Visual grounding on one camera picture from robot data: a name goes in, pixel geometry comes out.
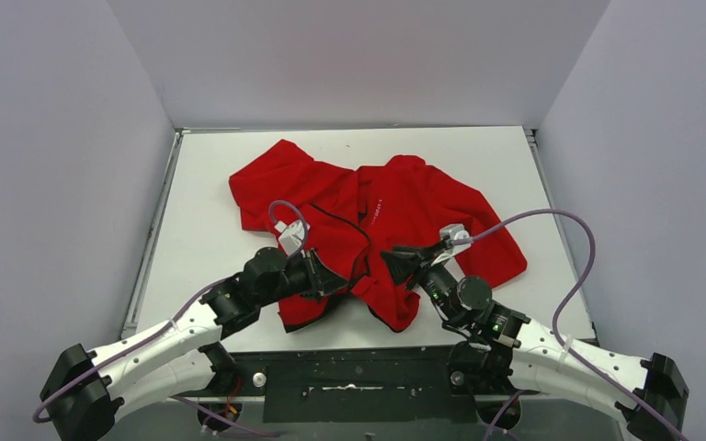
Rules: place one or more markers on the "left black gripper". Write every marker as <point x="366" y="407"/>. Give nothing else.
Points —
<point x="313" y="274"/>

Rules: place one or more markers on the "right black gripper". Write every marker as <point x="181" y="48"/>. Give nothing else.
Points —
<point x="405" y="263"/>

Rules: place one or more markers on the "red zip-up jacket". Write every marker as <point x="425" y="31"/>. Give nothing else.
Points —
<point x="355" y="215"/>

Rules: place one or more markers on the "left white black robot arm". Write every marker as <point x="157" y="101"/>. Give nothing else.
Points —
<point x="89" y="390"/>

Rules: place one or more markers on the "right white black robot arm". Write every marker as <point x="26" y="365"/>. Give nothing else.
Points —
<point x="510" y="350"/>

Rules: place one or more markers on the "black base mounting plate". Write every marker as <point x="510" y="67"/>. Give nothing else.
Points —
<point x="390" y="385"/>

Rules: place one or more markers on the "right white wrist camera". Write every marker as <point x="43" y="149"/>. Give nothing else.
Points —
<point x="455" y="239"/>

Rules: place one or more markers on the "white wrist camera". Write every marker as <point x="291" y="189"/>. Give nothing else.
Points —
<point x="292" y="237"/>
<point x="455" y="239"/>

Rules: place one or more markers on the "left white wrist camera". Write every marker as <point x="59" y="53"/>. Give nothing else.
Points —
<point x="292" y="237"/>

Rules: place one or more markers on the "aluminium table frame rail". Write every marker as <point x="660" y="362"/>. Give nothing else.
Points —
<point x="133" y="311"/>

